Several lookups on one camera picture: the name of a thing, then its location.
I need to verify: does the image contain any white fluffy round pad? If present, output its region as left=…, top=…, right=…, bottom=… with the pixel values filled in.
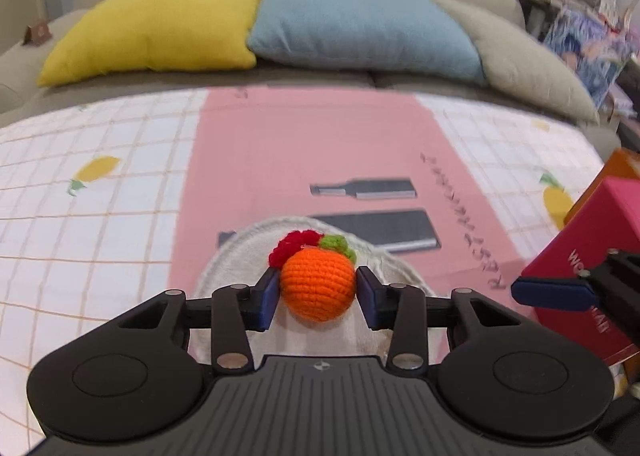
left=195, top=216, right=435, bottom=363

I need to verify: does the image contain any orange crochet fruit toy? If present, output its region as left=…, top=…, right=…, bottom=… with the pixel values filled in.
left=268, top=229, right=357, bottom=323

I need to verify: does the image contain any magenta cardboard box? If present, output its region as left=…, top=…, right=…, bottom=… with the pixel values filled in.
left=511, top=177, right=639, bottom=365

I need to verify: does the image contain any orange white storage box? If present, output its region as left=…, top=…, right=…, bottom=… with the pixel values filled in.
left=563, top=147, right=640, bottom=225

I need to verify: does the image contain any pink paper mat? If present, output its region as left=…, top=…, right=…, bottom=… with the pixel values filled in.
left=168, top=88, right=554, bottom=305

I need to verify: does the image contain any white checked lemon tablecloth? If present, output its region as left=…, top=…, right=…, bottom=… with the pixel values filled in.
left=1, top=87, right=602, bottom=455

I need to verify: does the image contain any grey beige cushion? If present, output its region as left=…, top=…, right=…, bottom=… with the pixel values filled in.
left=431, top=0, right=599, bottom=123

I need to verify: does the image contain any blue patterned gift bag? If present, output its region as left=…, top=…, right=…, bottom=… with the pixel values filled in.
left=544, top=7, right=639, bottom=108

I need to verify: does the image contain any light blue cushion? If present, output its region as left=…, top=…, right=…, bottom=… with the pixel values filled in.
left=247, top=0, right=486, bottom=85

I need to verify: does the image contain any yellow cushion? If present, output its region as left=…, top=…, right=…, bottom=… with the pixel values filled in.
left=38, top=0, right=260, bottom=87

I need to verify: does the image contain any beige sofa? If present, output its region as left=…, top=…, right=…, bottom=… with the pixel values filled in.
left=1, top=0, right=620, bottom=157

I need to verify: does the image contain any small brown object on armrest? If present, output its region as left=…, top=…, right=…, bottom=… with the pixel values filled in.
left=23, top=20, right=52, bottom=46

